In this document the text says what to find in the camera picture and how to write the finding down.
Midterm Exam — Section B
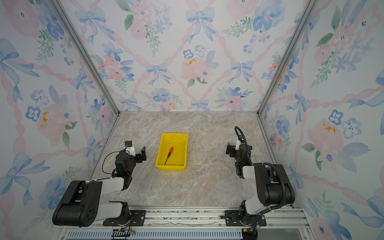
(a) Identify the red black screwdriver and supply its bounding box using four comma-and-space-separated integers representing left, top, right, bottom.
164, 147, 174, 165

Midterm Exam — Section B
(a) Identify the yellow plastic bin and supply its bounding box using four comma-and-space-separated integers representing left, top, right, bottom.
155, 133, 189, 172

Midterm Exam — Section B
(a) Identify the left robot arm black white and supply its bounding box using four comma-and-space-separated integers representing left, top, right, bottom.
52, 146, 147, 228

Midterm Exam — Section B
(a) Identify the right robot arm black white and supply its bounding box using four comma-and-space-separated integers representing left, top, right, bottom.
221, 141, 295, 228

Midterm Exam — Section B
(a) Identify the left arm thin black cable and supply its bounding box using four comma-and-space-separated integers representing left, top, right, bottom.
101, 149, 122, 176

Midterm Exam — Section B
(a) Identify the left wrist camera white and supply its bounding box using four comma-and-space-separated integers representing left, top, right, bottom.
125, 140, 136, 157

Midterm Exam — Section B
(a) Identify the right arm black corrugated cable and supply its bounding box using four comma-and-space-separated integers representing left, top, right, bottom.
233, 125, 286, 211

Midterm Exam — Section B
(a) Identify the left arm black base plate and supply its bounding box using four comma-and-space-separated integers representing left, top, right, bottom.
103, 210, 147, 227

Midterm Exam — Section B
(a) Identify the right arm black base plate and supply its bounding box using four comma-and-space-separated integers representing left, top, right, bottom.
220, 210, 267, 228

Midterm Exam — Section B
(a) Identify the aluminium mounting rail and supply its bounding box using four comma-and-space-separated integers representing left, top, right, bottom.
53, 206, 315, 240

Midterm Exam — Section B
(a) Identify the right aluminium corner post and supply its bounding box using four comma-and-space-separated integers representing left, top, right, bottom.
257, 0, 319, 118

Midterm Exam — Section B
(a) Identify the aluminium corner post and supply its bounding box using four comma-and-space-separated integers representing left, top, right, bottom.
257, 0, 319, 118
48, 0, 121, 116

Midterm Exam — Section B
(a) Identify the left aluminium corner post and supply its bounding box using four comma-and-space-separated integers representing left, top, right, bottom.
48, 0, 121, 116

